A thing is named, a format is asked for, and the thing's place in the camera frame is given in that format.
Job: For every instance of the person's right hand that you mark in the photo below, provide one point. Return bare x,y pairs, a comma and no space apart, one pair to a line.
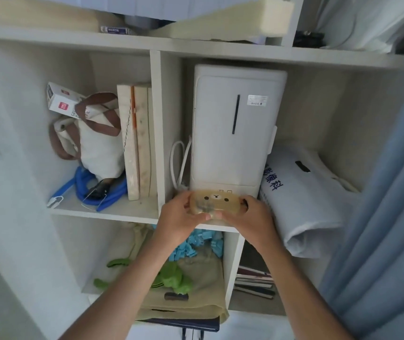
257,226

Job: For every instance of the person's left hand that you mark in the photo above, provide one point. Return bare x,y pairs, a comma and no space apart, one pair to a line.
175,223

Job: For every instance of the person's right thumb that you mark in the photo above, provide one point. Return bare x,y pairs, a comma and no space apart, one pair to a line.
222,217

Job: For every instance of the person's left thumb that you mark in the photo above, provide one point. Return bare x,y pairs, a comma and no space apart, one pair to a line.
201,217

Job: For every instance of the translucent yellow bear-face case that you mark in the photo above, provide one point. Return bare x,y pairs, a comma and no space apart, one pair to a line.
216,203

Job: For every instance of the person's left forearm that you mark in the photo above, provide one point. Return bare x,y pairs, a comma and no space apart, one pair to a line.
124,290

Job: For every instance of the person's right forearm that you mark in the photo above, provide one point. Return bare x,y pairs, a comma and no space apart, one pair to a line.
290,293

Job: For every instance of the pile of blue clips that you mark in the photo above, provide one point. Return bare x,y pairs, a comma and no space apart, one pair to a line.
195,246

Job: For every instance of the beige folded cloth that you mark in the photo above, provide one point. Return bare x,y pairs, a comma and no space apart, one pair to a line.
202,279

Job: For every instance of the green plush toy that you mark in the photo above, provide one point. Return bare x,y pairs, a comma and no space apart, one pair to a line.
172,277

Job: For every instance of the stack of books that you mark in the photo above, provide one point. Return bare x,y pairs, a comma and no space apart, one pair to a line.
255,281

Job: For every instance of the white folded printed bag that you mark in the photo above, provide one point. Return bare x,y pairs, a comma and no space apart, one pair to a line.
301,198

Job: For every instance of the white tall appliance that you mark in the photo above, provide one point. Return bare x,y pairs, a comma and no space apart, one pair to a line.
235,130

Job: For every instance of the white shelf unit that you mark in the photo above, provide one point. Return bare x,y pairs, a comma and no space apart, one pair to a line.
159,134

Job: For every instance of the light wooden board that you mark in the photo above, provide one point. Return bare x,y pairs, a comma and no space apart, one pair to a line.
128,145
143,138

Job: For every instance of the dark blue folder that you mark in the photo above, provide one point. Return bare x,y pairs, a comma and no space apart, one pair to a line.
188,324

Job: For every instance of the blue curtain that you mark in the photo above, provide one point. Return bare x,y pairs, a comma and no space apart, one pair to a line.
382,215

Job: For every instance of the white and red small box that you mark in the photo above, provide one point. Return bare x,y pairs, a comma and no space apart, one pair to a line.
60,100

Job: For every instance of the cream foam block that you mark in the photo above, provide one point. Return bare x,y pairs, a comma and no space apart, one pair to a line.
230,21

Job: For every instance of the black small device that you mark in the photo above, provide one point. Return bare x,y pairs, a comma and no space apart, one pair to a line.
309,39

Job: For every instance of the small white labelled tube box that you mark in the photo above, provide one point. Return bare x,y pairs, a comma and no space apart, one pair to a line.
117,30

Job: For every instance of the white plastic bag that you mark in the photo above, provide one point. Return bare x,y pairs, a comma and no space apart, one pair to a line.
361,21

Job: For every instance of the pale wooden plank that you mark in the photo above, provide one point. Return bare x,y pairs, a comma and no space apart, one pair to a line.
42,14

